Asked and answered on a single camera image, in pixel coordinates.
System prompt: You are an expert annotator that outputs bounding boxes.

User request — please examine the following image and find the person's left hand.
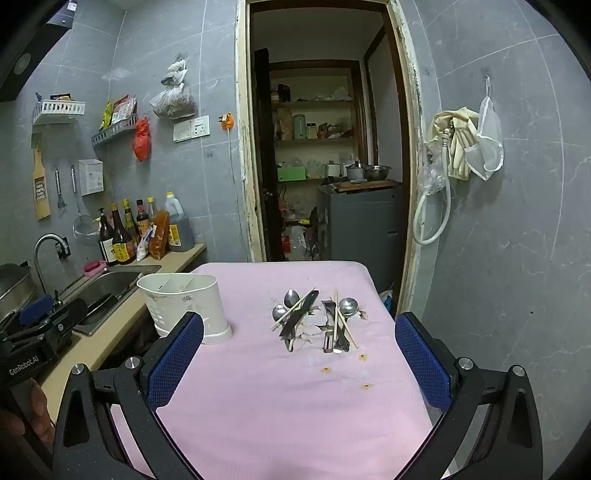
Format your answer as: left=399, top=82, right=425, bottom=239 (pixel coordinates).
left=0, top=381, right=57, bottom=445

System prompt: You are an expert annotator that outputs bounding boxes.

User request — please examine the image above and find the white hose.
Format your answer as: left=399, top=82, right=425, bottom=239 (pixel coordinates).
left=412, top=128, right=453, bottom=246

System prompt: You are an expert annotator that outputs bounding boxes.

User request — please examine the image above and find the hanging metal peeler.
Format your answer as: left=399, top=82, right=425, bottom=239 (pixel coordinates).
left=54, top=166, right=68, bottom=216

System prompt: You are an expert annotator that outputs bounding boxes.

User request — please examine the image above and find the red snack packet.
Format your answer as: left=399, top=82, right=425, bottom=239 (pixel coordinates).
left=112, top=94, right=138, bottom=126

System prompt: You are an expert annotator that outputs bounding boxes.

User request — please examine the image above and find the dark pump dispenser bottle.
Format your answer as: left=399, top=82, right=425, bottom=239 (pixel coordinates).
left=97, top=208, right=116, bottom=266

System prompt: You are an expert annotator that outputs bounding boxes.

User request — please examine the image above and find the wooden chopstick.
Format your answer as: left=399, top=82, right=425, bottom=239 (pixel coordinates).
left=270, top=289, right=318, bottom=331
left=334, top=289, right=360, bottom=350

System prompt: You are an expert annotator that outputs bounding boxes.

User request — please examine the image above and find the hanging mesh strainer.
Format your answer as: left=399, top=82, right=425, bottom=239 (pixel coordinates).
left=69, top=165, right=101, bottom=241

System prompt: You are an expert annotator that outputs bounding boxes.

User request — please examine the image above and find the red plastic bag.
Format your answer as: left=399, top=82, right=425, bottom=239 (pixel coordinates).
left=132, top=117, right=153, bottom=162

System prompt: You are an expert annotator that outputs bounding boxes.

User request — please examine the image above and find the grey cabinet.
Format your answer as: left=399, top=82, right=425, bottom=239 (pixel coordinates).
left=316, top=182, right=403, bottom=296

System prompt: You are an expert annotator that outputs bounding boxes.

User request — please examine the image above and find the tall bottle yellow label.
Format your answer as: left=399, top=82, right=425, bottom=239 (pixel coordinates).
left=122, top=199, right=140, bottom=245

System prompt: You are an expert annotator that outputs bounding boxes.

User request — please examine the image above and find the white plastic utensil holder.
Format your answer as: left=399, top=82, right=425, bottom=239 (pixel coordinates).
left=137, top=273, right=233, bottom=346

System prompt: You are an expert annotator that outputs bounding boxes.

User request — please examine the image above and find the wall switch socket panel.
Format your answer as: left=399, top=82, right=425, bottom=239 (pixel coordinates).
left=172, top=115, right=211, bottom=143

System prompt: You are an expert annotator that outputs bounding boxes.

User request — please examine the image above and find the pink tablecloth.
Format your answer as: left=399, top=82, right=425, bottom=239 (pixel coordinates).
left=111, top=261, right=445, bottom=480

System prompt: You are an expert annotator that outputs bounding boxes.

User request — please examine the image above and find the wooden storage shelf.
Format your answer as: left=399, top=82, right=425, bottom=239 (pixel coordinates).
left=269, top=60, right=368, bottom=185

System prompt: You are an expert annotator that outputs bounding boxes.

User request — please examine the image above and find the wooden door frame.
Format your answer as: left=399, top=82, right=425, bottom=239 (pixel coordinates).
left=233, top=0, right=426, bottom=319

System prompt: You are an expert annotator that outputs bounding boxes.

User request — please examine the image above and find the wooden grater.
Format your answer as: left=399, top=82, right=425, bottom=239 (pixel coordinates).
left=31, top=143, right=52, bottom=222

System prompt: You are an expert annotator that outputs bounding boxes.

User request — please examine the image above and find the stainless steel sink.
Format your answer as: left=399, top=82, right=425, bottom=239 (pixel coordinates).
left=58, top=264, right=162, bottom=337

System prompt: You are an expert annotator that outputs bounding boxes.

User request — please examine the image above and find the large metal spoon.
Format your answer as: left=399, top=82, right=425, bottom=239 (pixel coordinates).
left=284, top=289, right=302, bottom=324

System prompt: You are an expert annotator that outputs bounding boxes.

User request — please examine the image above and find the steel basin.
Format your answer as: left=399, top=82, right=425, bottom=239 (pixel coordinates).
left=0, top=262, right=38, bottom=324

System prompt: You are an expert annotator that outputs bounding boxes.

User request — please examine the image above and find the clear bag of dried goods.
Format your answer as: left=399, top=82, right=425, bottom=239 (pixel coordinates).
left=149, top=54, right=198, bottom=119

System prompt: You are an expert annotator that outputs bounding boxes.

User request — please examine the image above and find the metal faucet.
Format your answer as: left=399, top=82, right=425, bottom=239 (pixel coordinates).
left=33, top=233, right=71, bottom=296

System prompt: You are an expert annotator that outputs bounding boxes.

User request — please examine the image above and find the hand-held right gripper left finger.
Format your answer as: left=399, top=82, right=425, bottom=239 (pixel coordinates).
left=52, top=311, right=205, bottom=480

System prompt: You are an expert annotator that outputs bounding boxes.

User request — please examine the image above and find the black range hood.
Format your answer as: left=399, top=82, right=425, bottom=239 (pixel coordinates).
left=0, top=0, right=79, bottom=103

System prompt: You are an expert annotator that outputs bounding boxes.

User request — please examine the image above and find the white wall box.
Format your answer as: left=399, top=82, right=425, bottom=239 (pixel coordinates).
left=78, top=159, right=105, bottom=198

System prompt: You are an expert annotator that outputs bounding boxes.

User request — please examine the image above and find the wooden board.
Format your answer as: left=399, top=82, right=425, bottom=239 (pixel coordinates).
left=334, top=178, right=400, bottom=192

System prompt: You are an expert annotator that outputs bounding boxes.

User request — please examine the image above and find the white wall basket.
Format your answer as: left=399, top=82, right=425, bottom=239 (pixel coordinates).
left=31, top=95, right=87, bottom=126

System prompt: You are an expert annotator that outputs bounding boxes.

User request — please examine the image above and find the large dark oil jug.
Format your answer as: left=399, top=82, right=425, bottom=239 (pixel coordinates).
left=165, top=191, right=195, bottom=253

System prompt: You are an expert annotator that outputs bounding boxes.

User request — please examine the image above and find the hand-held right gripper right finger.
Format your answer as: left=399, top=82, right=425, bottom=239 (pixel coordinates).
left=396, top=312, right=544, bottom=480

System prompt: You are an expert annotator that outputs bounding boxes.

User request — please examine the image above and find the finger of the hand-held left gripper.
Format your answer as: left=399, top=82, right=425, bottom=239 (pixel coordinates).
left=44, top=298, right=89, bottom=347
left=17, top=294, right=55, bottom=326

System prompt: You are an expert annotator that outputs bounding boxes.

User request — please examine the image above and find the grey wall shelf rack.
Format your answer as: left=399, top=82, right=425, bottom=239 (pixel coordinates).
left=90, top=115, right=140, bottom=148

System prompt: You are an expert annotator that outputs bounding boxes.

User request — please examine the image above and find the white mesh bag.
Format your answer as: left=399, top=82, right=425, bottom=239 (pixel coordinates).
left=464, top=93, right=505, bottom=182

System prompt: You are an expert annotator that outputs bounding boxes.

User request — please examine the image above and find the clear plastic bag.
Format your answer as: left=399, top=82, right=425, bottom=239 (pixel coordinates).
left=417, top=154, right=445, bottom=197

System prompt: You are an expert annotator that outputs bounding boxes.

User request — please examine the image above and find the green-handled kitchen knife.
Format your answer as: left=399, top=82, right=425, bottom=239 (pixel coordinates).
left=278, top=289, right=321, bottom=352

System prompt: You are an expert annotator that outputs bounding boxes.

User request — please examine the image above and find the beige kitchen countertop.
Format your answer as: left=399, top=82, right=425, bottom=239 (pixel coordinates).
left=39, top=243, right=208, bottom=418

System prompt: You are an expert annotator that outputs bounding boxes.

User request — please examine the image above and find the orange spice bag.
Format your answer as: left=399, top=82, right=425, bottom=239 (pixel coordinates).
left=148, top=210, right=171, bottom=260

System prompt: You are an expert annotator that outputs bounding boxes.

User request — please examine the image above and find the white seasoning packet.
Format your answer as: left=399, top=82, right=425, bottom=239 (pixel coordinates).
left=135, top=226, right=155, bottom=260

